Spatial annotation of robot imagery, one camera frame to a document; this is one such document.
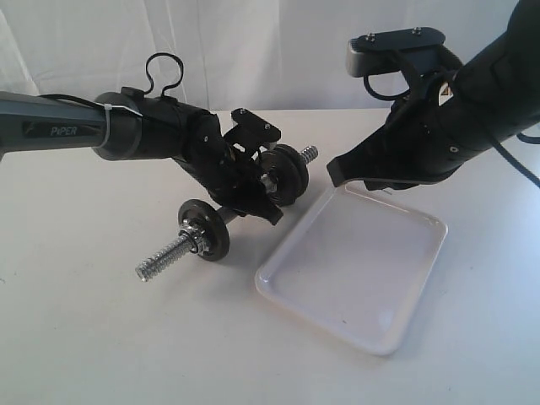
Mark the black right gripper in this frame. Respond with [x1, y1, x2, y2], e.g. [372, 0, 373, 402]
[327, 67, 498, 191]

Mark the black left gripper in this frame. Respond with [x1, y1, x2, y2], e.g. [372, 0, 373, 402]
[175, 110, 284, 225]

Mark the silver threaded dumbbell bar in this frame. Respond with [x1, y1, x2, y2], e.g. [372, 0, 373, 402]
[136, 145, 319, 282]

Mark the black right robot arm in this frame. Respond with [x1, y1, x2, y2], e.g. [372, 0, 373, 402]
[327, 1, 539, 190]

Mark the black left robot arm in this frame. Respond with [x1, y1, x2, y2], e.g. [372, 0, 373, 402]
[1, 88, 283, 224]

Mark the white rectangular plastic tray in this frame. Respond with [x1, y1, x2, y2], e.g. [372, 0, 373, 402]
[255, 186, 448, 356]

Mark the white backdrop curtain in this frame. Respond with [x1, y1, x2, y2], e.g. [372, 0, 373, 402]
[1, 1, 515, 110]

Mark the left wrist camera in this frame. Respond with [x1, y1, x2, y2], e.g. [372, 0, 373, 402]
[224, 108, 281, 156]

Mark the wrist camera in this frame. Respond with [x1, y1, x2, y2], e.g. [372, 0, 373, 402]
[224, 108, 281, 156]
[345, 27, 463, 78]

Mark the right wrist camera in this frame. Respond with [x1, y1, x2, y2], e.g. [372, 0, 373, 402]
[345, 27, 463, 78]

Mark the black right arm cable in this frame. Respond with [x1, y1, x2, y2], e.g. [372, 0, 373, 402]
[362, 71, 540, 186]

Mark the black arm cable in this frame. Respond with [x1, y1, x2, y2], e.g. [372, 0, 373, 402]
[362, 71, 540, 186]
[41, 52, 185, 105]

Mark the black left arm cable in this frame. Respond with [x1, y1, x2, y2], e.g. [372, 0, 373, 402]
[41, 52, 185, 105]

